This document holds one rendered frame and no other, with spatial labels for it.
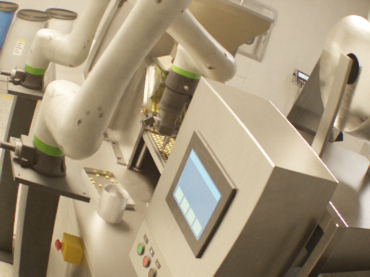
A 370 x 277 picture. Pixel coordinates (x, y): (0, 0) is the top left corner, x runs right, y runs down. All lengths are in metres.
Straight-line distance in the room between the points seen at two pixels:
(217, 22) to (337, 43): 0.93
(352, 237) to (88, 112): 0.76
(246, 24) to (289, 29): 4.34
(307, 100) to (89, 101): 0.50
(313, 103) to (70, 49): 1.09
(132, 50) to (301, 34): 5.20
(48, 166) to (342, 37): 0.91
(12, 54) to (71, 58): 2.65
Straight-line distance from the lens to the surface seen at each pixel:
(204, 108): 1.01
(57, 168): 1.56
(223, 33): 2.04
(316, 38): 6.56
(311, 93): 1.26
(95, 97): 1.33
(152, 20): 1.31
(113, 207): 1.68
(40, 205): 1.61
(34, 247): 1.71
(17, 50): 4.69
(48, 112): 1.46
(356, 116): 1.03
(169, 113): 1.85
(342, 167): 1.16
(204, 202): 0.91
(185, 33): 1.58
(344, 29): 1.14
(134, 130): 2.12
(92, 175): 1.96
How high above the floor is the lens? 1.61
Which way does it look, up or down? 19 degrees down
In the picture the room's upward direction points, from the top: 22 degrees clockwise
